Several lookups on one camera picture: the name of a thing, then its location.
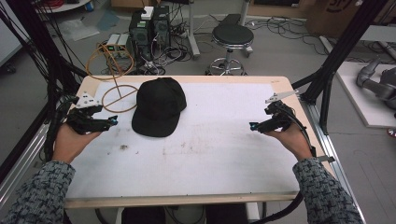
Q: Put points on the grey metal stand leg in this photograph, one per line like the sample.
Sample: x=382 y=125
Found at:
x=193 y=31

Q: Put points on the aluminium rail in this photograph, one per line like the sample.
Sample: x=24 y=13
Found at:
x=21 y=168
x=330 y=149

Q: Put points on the white round table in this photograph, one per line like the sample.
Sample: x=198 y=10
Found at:
x=65 y=4

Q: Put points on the person's left hand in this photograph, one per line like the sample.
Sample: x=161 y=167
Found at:
x=70 y=143

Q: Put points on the clear plastic sheet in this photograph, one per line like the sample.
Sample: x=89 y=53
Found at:
x=77 y=29

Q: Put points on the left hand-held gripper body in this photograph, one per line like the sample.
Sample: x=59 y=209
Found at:
x=87 y=123

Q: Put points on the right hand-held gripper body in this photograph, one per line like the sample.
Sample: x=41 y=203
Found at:
x=278 y=119

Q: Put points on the black round stool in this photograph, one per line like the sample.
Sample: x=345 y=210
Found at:
x=233 y=35

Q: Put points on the black baseball cap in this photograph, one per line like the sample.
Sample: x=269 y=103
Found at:
x=158 y=107

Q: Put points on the white box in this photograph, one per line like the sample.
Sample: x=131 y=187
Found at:
x=147 y=13

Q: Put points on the black frame post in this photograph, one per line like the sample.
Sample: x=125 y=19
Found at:
x=40 y=46
x=339 y=49

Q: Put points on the cardboard box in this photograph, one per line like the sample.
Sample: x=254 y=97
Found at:
x=339 y=15

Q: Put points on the black computer tower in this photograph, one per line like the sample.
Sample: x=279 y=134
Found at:
x=140 y=37
x=161 y=28

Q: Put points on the white power supply unit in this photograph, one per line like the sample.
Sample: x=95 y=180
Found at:
x=117 y=45

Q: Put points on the white floor board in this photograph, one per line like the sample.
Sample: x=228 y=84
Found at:
x=362 y=105

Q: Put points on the person's right hand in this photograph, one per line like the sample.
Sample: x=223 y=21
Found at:
x=294 y=141

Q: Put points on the white table mat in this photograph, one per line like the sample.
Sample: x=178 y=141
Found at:
x=202 y=155

